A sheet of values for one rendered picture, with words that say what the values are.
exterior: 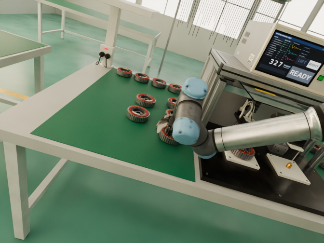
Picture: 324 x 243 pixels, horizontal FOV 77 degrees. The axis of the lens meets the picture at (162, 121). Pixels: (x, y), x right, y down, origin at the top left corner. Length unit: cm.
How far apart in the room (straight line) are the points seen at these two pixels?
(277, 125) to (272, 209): 38
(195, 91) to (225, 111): 60
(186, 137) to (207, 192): 29
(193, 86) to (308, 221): 67
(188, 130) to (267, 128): 22
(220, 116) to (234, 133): 56
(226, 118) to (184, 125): 67
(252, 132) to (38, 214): 129
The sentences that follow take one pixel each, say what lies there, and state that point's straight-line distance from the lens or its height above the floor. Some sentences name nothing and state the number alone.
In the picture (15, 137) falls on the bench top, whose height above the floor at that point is 73.
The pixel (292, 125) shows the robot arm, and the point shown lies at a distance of 63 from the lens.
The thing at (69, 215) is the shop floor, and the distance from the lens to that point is 150.
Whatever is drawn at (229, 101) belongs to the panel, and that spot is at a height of 92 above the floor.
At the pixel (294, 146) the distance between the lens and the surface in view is 113.
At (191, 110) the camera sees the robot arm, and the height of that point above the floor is 103.
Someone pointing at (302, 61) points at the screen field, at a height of 122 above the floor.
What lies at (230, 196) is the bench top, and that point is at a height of 75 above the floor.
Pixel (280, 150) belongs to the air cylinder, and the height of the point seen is 80.
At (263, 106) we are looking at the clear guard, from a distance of 80.
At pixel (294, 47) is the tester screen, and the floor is 126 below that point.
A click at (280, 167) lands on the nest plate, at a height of 78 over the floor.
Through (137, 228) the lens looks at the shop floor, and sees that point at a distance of 149.
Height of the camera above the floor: 125
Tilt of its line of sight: 29 degrees down
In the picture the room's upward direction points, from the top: 19 degrees clockwise
